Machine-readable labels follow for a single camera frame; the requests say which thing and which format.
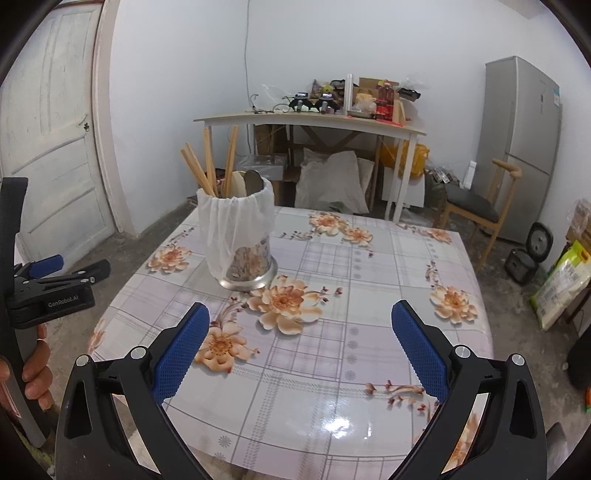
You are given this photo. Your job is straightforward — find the lone wooden chopstick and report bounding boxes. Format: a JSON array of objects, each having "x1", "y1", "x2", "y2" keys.
[{"x1": 185, "y1": 143, "x2": 216, "y2": 197}]

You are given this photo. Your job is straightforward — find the cream plastic rice paddle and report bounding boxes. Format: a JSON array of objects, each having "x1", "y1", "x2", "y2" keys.
[{"x1": 229, "y1": 171, "x2": 247, "y2": 198}]

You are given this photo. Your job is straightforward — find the metal spoon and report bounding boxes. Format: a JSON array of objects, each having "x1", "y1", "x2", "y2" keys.
[{"x1": 243, "y1": 170, "x2": 264, "y2": 196}]

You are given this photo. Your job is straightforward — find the person's left hand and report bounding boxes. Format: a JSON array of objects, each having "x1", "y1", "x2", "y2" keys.
[{"x1": 0, "y1": 324, "x2": 54, "y2": 418}]

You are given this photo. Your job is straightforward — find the floral plastic tablecloth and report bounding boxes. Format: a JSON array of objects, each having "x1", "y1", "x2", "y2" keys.
[{"x1": 88, "y1": 208, "x2": 493, "y2": 479}]

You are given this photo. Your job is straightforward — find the white panel door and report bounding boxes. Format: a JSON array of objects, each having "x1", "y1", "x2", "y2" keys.
[{"x1": 1, "y1": 1, "x2": 131, "y2": 267}]

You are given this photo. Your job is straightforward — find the black rice cooker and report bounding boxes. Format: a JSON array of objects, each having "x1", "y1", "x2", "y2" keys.
[{"x1": 504, "y1": 222, "x2": 554, "y2": 285}]

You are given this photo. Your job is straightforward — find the metal utensil holder with bag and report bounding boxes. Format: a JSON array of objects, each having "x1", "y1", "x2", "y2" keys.
[{"x1": 197, "y1": 179, "x2": 277, "y2": 292}]

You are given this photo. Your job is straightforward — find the wooden chair black seat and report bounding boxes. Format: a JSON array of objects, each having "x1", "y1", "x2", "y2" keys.
[{"x1": 433, "y1": 159, "x2": 523, "y2": 272}]

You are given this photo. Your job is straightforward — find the yellow white rice bag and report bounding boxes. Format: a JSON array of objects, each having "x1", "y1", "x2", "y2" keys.
[{"x1": 529, "y1": 240, "x2": 590, "y2": 331}]

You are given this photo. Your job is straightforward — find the grey white sack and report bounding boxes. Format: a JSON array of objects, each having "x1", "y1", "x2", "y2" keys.
[{"x1": 294, "y1": 148, "x2": 375, "y2": 214}]

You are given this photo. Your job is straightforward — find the yellow plastic bag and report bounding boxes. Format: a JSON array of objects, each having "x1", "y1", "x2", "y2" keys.
[{"x1": 382, "y1": 140, "x2": 431, "y2": 179}]

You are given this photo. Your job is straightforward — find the cardboard box under desk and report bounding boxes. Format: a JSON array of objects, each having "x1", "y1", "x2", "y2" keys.
[{"x1": 253, "y1": 124, "x2": 288, "y2": 155}]

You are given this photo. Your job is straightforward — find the wooden top white desk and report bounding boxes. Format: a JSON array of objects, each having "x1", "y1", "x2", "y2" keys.
[{"x1": 194, "y1": 111, "x2": 426, "y2": 223}]

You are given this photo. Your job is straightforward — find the red oil bottle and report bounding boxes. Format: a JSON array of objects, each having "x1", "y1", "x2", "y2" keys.
[{"x1": 375, "y1": 80, "x2": 397, "y2": 121}]

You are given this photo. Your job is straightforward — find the silver refrigerator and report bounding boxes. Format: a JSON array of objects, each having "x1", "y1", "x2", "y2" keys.
[{"x1": 472, "y1": 56, "x2": 562, "y2": 243}]

